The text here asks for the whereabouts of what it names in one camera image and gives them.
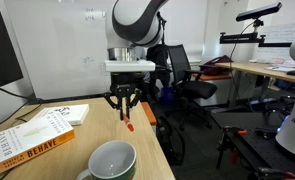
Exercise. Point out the dark red bag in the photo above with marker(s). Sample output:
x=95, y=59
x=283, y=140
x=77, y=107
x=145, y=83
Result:
x=217, y=65

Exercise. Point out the white paper stack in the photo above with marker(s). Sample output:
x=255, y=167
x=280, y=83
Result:
x=282, y=68

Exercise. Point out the orange white Behave book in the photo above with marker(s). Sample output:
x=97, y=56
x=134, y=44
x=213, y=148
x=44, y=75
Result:
x=30, y=143

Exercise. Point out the black grey backpack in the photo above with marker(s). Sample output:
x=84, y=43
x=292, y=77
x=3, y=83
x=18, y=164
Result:
x=170, y=143

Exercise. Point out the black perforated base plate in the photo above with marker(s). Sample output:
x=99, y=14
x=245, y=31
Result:
x=253, y=146

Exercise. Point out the long wooden desk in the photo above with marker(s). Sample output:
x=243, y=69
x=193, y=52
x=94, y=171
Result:
x=253, y=70

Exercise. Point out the white green ceramic mug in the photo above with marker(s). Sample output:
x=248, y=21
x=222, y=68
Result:
x=112, y=163

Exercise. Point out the whiteboard with faint notes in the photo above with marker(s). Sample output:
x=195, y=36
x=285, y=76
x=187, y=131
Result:
x=280, y=43

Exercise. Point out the large plain whiteboard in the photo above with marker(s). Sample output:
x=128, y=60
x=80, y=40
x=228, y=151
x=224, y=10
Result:
x=53, y=50

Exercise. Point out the blue bin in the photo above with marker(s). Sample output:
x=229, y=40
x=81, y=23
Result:
x=168, y=96

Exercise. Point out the black stereo camera bar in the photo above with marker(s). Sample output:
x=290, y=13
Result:
x=258, y=12

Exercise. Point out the black orange clamp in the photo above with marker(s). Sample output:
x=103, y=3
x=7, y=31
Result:
x=235, y=131
x=277, y=174

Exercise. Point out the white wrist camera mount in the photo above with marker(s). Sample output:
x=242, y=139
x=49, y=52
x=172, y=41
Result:
x=130, y=65

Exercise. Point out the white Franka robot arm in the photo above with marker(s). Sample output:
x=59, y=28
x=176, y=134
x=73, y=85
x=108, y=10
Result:
x=137, y=20

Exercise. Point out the black computer monitor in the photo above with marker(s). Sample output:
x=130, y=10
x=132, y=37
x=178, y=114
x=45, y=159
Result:
x=0, y=43

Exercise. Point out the white book with drawing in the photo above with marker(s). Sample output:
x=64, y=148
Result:
x=72, y=112

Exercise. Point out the black office chair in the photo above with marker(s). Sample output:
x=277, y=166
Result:
x=187, y=83

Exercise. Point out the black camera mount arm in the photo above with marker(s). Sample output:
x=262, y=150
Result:
x=243, y=38

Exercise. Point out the orange marker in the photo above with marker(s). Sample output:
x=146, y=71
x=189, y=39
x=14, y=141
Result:
x=129, y=126

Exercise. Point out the black jacket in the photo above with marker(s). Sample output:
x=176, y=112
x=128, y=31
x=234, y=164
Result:
x=157, y=66

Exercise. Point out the orange padded bench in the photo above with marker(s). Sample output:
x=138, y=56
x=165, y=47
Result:
x=149, y=113

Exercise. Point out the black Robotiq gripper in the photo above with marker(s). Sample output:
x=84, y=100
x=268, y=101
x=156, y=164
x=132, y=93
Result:
x=125, y=83

